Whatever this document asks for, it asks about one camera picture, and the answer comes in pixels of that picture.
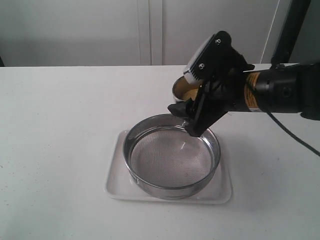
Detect round steel mesh sieve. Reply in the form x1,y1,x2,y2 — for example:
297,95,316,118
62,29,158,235
122,114,221,200

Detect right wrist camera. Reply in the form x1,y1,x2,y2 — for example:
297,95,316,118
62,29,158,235
183,31,232,85

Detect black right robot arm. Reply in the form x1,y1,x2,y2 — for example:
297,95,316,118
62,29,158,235
168,48,320,137

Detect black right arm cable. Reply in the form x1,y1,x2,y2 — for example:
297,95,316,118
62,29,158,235
264,107,320,158

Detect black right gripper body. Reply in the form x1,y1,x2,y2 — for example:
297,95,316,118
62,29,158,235
209,49,255,112

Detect stainless steel cup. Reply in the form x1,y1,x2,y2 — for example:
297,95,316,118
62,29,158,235
172,76,200,103

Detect white rectangular plastic tray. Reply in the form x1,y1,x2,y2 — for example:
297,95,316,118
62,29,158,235
104,130,233,205

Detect dark vertical post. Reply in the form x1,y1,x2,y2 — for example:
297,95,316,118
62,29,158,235
271,0,311,65

